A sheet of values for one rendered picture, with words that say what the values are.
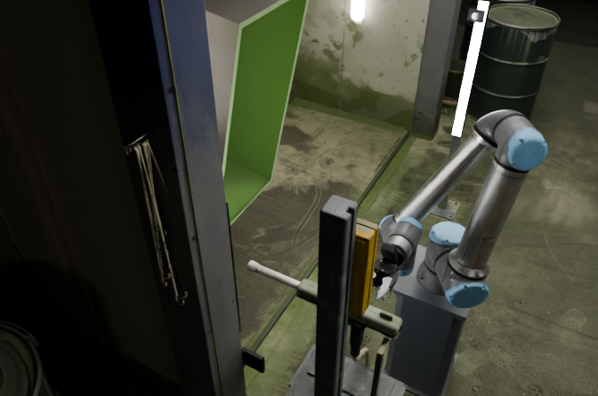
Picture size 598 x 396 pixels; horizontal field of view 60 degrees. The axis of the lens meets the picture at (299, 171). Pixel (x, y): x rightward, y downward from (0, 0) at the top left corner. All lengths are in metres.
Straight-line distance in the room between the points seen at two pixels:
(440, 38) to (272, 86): 1.67
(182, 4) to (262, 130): 1.73
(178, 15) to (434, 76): 3.10
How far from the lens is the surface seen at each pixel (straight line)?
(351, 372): 1.78
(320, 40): 4.39
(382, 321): 1.47
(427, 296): 2.23
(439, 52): 4.05
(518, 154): 1.66
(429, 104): 4.24
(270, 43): 2.62
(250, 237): 3.30
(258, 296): 2.96
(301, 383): 1.77
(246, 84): 2.80
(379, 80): 4.30
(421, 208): 1.90
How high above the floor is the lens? 2.29
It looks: 36 degrees down
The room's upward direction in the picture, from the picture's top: straight up
